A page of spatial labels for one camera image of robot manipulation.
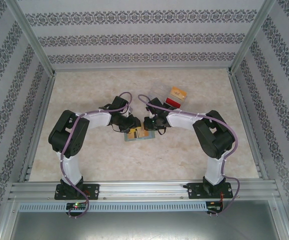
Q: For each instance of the black credit card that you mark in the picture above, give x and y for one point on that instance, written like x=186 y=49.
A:
x=169 y=105

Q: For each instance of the red credit card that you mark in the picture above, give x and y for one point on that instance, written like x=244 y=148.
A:
x=173 y=101

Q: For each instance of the orange credit card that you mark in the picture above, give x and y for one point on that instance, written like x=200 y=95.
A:
x=178 y=93

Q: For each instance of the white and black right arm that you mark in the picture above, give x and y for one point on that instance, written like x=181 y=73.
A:
x=214 y=140

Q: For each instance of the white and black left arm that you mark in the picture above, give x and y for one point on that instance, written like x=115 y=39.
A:
x=69 y=135

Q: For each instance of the clear acrylic card stand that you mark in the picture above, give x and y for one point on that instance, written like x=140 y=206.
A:
x=159 y=90

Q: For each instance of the grey metal sheet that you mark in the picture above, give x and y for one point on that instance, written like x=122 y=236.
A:
x=144 y=227

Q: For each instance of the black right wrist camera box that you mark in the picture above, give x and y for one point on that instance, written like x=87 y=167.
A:
x=155 y=103

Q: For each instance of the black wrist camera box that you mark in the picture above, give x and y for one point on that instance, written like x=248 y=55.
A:
x=119 y=103
x=155 y=103

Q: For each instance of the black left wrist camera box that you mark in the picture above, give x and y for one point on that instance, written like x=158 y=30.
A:
x=119 y=103

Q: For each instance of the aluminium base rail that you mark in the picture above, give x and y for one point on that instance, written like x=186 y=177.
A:
x=139 y=191

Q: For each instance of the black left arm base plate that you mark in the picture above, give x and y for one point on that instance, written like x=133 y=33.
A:
x=92 y=191

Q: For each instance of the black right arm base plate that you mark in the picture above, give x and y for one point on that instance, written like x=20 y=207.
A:
x=194 y=190

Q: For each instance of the aluminium side rail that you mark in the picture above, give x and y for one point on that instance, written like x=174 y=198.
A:
x=247 y=125
x=39 y=125

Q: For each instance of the aluminium frame post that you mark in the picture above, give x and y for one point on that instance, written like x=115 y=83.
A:
x=250 y=37
x=34 y=37

